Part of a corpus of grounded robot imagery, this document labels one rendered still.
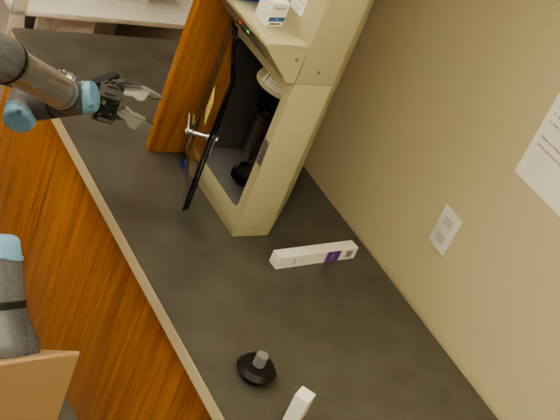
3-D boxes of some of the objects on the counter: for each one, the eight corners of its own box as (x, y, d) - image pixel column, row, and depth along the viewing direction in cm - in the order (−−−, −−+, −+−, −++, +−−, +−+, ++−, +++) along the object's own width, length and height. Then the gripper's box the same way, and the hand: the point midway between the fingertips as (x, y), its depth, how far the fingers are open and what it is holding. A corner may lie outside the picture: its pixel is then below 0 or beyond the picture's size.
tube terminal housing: (258, 162, 305) (358, -82, 265) (311, 233, 285) (427, -19, 244) (183, 162, 291) (277, -96, 251) (232, 237, 271) (342, -31, 230)
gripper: (62, 122, 250) (147, 147, 254) (75, 75, 243) (163, 101, 247) (67, 104, 257) (151, 128, 261) (80, 58, 250) (166, 84, 254)
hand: (152, 108), depth 256 cm, fingers open, 7 cm apart
